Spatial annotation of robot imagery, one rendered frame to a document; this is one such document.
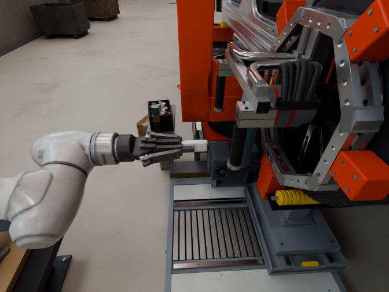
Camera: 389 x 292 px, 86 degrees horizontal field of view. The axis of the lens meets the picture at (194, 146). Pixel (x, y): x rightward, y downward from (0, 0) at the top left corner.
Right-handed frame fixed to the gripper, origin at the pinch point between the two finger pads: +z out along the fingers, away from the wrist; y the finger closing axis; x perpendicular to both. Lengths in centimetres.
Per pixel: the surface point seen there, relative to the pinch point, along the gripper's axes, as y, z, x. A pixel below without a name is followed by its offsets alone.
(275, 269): 8, 36, -66
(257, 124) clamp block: 2.5, 15.2, 8.0
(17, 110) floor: -177, -193, -83
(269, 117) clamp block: 2.5, 17.8, 9.9
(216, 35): -253, 41, -24
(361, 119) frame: 9.7, 33.6, 13.6
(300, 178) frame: 2.3, 32.5, -12.2
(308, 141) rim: -14.3, 43.0, -11.3
